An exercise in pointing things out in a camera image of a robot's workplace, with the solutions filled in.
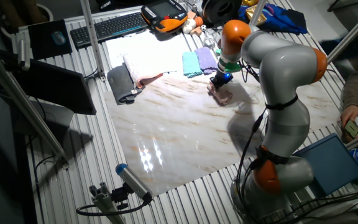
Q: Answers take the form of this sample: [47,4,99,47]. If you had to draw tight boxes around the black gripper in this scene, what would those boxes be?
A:
[209,72,234,90]

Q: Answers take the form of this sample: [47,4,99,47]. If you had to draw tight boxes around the small pink cloth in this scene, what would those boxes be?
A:
[206,83,234,106]

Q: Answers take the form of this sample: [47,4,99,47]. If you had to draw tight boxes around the small phone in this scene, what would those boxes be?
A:
[344,119,358,140]

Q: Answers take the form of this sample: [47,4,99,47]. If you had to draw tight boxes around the purple cloth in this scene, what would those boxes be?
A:
[194,46,219,76]

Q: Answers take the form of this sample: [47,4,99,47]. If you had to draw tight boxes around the teal cloth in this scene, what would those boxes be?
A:
[181,51,204,79]

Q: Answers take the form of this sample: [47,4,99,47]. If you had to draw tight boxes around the blue cloth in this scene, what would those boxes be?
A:
[237,2,308,35]

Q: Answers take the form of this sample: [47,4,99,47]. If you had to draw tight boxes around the person's hand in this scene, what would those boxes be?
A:
[340,104,358,129]

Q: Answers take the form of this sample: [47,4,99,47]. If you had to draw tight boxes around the empty clear glass beaker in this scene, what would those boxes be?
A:
[202,35,216,50]

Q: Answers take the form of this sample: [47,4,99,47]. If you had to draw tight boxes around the white garlic toy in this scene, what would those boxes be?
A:
[181,18,197,35]

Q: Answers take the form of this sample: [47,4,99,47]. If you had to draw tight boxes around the black filament spool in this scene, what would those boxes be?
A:
[201,0,243,26]

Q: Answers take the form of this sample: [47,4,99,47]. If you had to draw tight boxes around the gold foil object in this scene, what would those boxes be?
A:
[244,4,268,26]

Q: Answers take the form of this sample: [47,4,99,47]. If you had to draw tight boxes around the large peach towel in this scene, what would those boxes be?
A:
[122,52,177,89]

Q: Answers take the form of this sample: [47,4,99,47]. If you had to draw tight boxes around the printed paper sheets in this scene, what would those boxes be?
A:
[105,30,190,70]

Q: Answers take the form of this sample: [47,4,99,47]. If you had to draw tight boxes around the orange and black teach pendant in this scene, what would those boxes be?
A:
[140,0,189,34]

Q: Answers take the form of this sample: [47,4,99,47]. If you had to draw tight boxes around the grey towel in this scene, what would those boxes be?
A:
[106,63,146,105]

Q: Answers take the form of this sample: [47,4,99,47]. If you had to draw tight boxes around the black keyboard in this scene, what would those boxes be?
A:
[70,11,149,50]

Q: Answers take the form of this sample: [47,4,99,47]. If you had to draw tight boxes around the blue box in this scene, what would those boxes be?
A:
[291,133,358,199]

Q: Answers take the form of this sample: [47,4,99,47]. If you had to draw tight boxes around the black monitor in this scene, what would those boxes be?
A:
[10,58,98,116]

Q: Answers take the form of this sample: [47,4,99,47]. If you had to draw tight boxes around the computer mouse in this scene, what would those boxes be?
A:
[51,30,67,46]

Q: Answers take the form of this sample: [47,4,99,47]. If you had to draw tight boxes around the black mouse pad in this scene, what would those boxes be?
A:
[27,19,73,60]

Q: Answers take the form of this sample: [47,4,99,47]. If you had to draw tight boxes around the white round pot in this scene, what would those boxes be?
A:
[35,2,55,23]

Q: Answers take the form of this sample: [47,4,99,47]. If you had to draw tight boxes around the aluminium frame post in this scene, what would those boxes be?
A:
[247,0,267,26]
[79,0,107,82]

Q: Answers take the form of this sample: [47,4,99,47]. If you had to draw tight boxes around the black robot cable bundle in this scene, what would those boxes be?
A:
[235,108,269,224]

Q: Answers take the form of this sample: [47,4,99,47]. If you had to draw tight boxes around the silver camera with blue end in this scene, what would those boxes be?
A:
[115,162,154,205]

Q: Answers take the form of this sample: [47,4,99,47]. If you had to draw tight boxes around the black floor cables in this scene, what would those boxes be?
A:
[270,190,358,224]

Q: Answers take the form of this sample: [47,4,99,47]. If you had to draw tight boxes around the aluminium camera mount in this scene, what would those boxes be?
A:
[88,181,129,224]

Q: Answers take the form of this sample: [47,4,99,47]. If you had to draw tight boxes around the black camera cable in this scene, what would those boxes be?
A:
[75,198,149,217]

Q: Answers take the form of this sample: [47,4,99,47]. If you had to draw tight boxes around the silver camera on beam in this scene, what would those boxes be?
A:
[17,39,31,72]

